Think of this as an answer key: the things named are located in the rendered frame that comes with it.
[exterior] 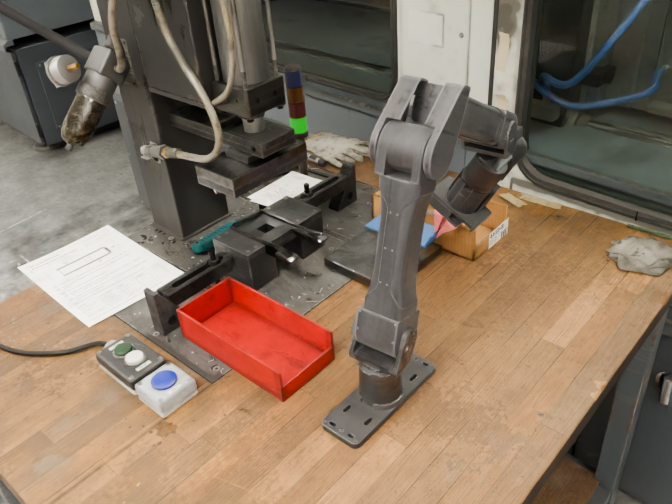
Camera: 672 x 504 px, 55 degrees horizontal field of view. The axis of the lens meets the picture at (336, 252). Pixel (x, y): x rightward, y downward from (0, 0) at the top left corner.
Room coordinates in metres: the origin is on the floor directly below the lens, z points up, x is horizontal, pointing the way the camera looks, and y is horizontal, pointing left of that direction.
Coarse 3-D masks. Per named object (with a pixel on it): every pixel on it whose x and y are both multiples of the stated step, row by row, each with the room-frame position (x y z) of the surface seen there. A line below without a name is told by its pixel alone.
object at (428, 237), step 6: (378, 216) 1.11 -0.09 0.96; (372, 222) 1.09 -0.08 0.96; (378, 222) 1.09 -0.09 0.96; (372, 228) 1.07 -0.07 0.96; (378, 228) 1.07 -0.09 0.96; (426, 228) 1.05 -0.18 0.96; (432, 228) 1.05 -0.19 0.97; (426, 234) 1.03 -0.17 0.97; (432, 234) 1.03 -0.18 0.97; (426, 240) 1.01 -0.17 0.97; (432, 240) 1.00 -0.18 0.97; (426, 246) 0.99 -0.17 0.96
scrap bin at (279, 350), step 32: (224, 288) 0.94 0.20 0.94; (192, 320) 0.84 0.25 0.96; (224, 320) 0.90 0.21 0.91; (256, 320) 0.89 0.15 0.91; (288, 320) 0.85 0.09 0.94; (224, 352) 0.79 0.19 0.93; (256, 352) 0.81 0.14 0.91; (288, 352) 0.80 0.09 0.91; (320, 352) 0.79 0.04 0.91; (256, 384) 0.74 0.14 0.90; (288, 384) 0.71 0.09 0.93
